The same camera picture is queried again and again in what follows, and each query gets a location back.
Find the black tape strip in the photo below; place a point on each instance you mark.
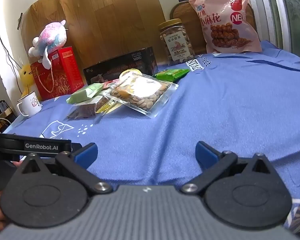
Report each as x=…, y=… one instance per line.
x=19, y=21

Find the red white snack packet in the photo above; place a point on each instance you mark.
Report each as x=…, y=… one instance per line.
x=110, y=83

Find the frosted glass window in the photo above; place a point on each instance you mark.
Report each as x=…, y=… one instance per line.
x=290, y=17

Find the blue printed bedsheet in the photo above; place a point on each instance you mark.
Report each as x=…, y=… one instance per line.
x=215, y=105

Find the clear bag of round biscuits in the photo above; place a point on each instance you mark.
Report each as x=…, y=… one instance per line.
x=142, y=92

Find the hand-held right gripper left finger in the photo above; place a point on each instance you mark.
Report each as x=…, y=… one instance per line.
x=86, y=155

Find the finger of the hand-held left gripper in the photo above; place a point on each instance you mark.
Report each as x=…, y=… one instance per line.
x=74, y=147

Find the yellow duck plush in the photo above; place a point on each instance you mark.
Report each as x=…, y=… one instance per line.
x=26, y=76

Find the dark green snack packet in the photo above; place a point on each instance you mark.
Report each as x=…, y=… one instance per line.
x=171, y=74

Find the black printed box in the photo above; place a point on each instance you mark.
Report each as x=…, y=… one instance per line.
x=110, y=67

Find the brown snack packet gold edge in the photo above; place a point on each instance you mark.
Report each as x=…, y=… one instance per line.
x=85, y=110

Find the light green snack packet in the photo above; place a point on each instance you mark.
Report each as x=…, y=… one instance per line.
x=83, y=95

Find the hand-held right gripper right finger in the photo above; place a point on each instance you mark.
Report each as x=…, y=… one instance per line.
x=206, y=155

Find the clear nut jar yellow lid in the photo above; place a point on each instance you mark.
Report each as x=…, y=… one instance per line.
x=176, y=45

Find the black power adapter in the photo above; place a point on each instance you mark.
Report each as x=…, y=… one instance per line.
x=1, y=106

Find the wood grain board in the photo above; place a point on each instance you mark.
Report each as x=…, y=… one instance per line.
x=110, y=17

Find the large pink snack bag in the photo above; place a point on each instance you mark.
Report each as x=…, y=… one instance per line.
x=225, y=30

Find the red gift box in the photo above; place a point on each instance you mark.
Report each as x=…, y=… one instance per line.
x=65, y=75

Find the pink blue plush toy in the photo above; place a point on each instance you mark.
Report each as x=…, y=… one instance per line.
x=52, y=36

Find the white enamel mug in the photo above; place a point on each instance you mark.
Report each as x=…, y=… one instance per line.
x=31, y=105

